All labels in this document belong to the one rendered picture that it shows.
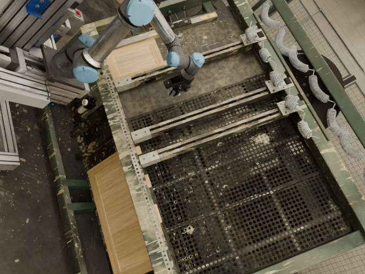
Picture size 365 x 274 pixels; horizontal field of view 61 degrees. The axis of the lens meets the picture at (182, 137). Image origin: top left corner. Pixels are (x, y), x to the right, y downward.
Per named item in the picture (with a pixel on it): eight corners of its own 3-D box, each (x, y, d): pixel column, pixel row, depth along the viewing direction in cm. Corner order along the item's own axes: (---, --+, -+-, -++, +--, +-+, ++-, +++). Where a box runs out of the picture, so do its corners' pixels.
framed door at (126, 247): (89, 171, 257) (87, 170, 255) (136, 139, 234) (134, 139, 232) (118, 284, 224) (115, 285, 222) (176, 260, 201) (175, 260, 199)
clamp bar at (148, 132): (131, 134, 216) (124, 119, 194) (285, 81, 229) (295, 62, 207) (135, 146, 213) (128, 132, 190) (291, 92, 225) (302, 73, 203)
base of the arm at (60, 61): (55, 74, 158) (67, 62, 154) (49, 51, 163) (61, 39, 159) (79, 82, 171) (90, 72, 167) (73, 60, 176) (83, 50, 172)
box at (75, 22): (54, 19, 234) (68, 4, 227) (67, 26, 244) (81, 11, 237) (57, 31, 230) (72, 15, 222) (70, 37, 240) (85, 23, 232)
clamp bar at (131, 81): (115, 83, 232) (107, 64, 210) (259, 37, 245) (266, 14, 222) (118, 94, 228) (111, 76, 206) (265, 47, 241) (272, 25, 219)
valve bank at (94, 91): (52, 61, 237) (72, 42, 227) (68, 67, 249) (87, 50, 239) (65, 116, 219) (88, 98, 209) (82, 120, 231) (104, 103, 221)
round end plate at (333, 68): (232, 81, 292) (312, 29, 260) (234, 83, 297) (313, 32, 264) (269, 157, 263) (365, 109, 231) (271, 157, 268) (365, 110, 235)
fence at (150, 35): (103, 49, 245) (101, 46, 241) (214, 14, 255) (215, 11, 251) (105, 54, 243) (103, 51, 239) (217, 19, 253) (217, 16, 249)
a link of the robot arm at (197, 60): (190, 49, 164) (204, 52, 168) (181, 63, 172) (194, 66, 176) (193, 60, 160) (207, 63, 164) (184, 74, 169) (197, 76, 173)
